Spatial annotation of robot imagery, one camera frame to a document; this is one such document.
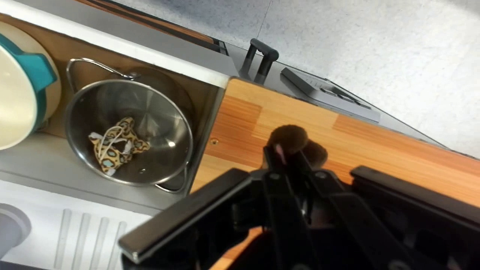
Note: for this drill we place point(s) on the wooden cutting board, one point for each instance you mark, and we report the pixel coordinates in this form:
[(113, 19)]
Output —
[(390, 150)]

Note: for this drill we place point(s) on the brown plushy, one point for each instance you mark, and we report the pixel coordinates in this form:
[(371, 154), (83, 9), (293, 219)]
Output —
[(293, 136)]

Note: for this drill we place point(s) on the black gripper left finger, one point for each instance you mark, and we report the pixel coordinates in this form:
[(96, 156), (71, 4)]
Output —
[(200, 234)]

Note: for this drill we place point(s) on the white ribbed drainboard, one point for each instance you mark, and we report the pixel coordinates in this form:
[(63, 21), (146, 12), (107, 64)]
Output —
[(75, 234)]

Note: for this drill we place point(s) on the yellow patterned plushy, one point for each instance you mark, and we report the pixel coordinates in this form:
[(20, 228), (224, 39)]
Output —
[(113, 147)]

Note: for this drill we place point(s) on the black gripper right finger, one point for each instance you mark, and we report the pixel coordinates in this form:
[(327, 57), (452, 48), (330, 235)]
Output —
[(399, 229)]

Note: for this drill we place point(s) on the teal pot cream inside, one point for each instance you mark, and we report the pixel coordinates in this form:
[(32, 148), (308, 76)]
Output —
[(17, 105)]

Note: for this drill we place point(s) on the toy kitchen sink basin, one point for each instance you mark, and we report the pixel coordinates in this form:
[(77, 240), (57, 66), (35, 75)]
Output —
[(54, 174)]

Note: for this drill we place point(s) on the grey drawer pull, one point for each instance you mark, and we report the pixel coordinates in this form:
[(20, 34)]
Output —
[(297, 82)]

